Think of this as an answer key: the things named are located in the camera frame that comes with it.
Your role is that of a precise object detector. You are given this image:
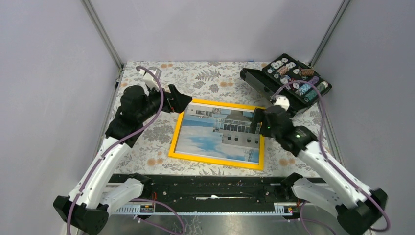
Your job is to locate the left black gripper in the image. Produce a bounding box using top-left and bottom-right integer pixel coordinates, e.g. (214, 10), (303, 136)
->
(137, 82), (192, 122)

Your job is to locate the sky building photo print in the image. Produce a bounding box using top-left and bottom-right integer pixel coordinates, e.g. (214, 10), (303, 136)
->
(175, 103), (260, 164)

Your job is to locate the brown poker chip stack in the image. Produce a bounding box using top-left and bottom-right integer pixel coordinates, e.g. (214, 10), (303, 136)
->
(298, 69), (315, 77)

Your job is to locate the floral patterned table mat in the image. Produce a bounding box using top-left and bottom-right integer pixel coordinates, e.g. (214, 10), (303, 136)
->
(112, 61), (317, 177)

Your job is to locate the purple cable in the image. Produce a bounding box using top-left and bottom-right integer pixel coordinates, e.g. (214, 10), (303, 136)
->
(66, 66), (185, 235)
(272, 80), (392, 235)

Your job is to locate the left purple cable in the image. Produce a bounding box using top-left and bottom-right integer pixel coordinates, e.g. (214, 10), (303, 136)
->
(66, 66), (185, 235)

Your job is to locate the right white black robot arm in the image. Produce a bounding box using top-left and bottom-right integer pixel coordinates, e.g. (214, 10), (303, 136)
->
(250, 105), (388, 235)

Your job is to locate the black poker chip case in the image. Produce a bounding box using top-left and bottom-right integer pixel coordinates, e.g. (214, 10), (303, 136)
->
(240, 53), (332, 117)

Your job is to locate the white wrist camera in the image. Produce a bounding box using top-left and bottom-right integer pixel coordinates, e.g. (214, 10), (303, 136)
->
(273, 95), (290, 111)
(141, 67), (162, 91)

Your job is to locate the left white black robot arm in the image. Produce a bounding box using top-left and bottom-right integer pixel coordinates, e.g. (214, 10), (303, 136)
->
(53, 84), (192, 235)

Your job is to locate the purple poker chip stack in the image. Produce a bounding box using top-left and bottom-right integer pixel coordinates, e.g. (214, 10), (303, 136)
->
(306, 76), (320, 87)

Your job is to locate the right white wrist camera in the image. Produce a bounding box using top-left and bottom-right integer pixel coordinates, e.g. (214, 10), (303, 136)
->
(273, 95), (290, 111)

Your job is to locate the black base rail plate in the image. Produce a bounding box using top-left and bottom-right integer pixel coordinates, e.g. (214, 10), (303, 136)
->
(108, 173), (325, 213)

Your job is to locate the teal poker chip stack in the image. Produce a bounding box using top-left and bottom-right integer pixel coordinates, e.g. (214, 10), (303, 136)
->
(303, 81), (329, 103)

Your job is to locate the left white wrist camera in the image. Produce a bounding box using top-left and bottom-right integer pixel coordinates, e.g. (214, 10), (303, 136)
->
(141, 67), (162, 91)

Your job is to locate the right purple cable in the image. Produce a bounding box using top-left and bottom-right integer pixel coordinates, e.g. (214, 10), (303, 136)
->
(272, 80), (392, 235)

